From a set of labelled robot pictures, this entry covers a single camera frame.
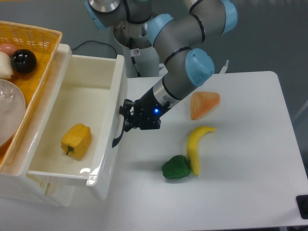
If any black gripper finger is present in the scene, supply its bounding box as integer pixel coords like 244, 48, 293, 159
119, 99, 131, 115
124, 118, 135, 131

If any black corner device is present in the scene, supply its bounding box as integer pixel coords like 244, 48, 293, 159
296, 195, 308, 219

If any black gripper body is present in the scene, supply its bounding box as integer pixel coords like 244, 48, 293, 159
126, 88, 166, 130

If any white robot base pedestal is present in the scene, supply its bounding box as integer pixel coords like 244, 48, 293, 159
113, 19, 169, 78

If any white top drawer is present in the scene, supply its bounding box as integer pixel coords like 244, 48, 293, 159
26, 54, 128, 201

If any green bell pepper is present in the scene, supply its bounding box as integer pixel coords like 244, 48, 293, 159
161, 155, 191, 180

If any clear plastic bowl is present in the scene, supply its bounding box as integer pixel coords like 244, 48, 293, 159
0, 79, 26, 146

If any orange woven basket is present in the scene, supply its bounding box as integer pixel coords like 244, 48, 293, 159
0, 21, 62, 168

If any yellow bell pepper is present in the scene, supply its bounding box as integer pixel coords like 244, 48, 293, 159
61, 123, 92, 160

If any yellow banana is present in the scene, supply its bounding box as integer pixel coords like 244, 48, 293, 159
186, 126, 216, 176

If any orange triangular sandwich toy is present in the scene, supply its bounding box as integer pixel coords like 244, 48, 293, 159
190, 91, 220, 120

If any white drawer cabinet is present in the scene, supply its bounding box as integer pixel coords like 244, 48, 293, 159
0, 44, 75, 206

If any pink round toy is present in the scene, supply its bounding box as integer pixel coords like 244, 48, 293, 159
0, 43, 18, 57

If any black ball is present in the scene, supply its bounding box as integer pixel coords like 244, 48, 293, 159
11, 49, 37, 74

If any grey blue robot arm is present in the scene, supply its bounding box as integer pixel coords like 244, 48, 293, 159
85, 0, 238, 131

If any white onion toy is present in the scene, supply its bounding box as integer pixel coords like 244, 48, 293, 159
0, 52, 13, 80

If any black cable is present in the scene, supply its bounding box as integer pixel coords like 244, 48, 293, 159
71, 40, 117, 60

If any black drawer handle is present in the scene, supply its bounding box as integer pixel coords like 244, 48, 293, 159
112, 115, 127, 148

